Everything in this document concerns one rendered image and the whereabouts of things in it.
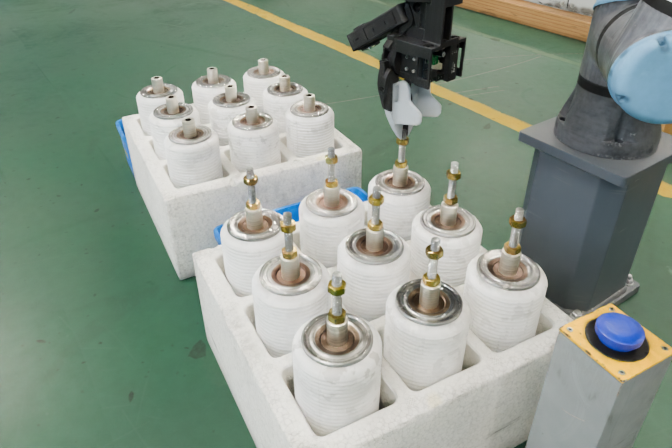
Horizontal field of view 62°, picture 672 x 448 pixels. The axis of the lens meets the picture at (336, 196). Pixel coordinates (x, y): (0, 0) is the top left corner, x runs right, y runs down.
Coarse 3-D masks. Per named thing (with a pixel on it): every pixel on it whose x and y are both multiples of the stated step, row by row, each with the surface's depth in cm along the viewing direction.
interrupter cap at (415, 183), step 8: (384, 176) 87; (392, 176) 88; (408, 176) 87; (416, 176) 87; (376, 184) 85; (384, 184) 85; (392, 184) 86; (408, 184) 86; (416, 184) 85; (424, 184) 85; (384, 192) 84; (392, 192) 83; (400, 192) 83; (408, 192) 83; (416, 192) 84
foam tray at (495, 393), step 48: (240, 336) 69; (240, 384) 74; (288, 384) 67; (384, 384) 64; (480, 384) 63; (528, 384) 69; (288, 432) 58; (336, 432) 58; (384, 432) 58; (432, 432) 63; (480, 432) 69; (528, 432) 76
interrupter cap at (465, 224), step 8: (432, 208) 80; (440, 208) 80; (424, 216) 78; (432, 216) 78; (464, 216) 78; (472, 216) 78; (424, 224) 76; (432, 224) 76; (440, 224) 77; (456, 224) 77; (464, 224) 76; (472, 224) 76; (432, 232) 75; (440, 232) 75; (448, 232) 75; (456, 232) 75; (464, 232) 75
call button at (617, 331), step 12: (612, 312) 51; (600, 324) 50; (612, 324) 50; (624, 324) 50; (636, 324) 50; (600, 336) 50; (612, 336) 49; (624, 336) 49; (636, 336) 49; (612, 348) 49; (624, 348) 49; (636, 348) 49
